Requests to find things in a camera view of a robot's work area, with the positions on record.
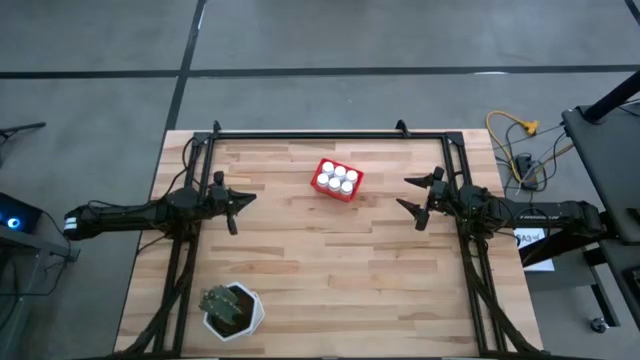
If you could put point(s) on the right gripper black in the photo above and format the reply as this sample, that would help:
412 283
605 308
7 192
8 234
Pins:
440 197

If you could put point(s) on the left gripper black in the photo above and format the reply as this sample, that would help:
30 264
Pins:
222 200

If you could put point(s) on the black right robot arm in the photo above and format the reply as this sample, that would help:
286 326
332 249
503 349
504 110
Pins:
550 215

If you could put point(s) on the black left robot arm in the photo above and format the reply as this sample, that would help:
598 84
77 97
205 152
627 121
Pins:
125 217

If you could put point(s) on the red plastic basket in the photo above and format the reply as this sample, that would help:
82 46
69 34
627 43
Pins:
358 181

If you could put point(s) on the green cactus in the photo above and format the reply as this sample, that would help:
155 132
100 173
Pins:
220 305

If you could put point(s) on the black power strip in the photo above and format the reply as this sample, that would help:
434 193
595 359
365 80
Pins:
525 167

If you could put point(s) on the white hexagonal plant pot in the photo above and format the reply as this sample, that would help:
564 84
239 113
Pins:
252 320

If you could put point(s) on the white paper sheet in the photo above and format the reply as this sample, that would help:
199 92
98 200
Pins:
530 237

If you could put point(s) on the black cart brace bar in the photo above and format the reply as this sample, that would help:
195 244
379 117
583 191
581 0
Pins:
555 248

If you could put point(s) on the black equipment cart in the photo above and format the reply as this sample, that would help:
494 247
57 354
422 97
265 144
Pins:
610 150

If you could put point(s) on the grey equipment stand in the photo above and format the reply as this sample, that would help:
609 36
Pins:
35 242

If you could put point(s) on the black device with blue light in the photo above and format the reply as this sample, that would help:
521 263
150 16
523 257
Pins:
25 215

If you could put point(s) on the black diagonal pole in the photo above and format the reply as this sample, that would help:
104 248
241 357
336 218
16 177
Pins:
615 97

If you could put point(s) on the black caster wheel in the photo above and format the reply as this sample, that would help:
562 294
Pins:
598 325

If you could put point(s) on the black tripod leg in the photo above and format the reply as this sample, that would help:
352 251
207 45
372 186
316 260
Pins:
25 128

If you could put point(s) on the black aluminium table frame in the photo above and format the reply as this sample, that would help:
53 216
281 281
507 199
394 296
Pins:
300 135

